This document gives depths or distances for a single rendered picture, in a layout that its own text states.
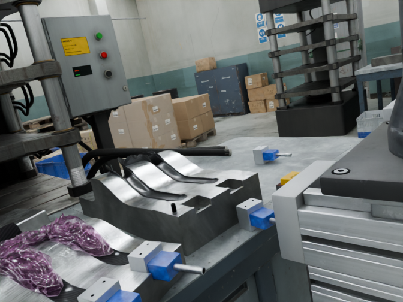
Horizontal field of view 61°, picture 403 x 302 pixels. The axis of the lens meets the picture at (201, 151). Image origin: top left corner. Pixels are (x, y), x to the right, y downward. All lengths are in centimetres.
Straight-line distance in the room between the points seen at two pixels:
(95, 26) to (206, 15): 718
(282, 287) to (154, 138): 388
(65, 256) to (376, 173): 54
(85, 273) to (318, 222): 41
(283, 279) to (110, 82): 107
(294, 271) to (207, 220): 38
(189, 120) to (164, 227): 474
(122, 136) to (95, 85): 353
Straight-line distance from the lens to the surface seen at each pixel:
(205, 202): 77
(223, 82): 792
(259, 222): 74
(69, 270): 67
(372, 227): 40
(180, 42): 923
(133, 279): 60
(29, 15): 138
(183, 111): 543
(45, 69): 133
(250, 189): 84
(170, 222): 72
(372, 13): 719
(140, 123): 472
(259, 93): 764
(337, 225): 41
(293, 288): 106
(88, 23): 160
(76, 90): 152
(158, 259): 60
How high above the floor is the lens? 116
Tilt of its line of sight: 13 degrees down
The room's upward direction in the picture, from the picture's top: 12 degrees counter-clockwise
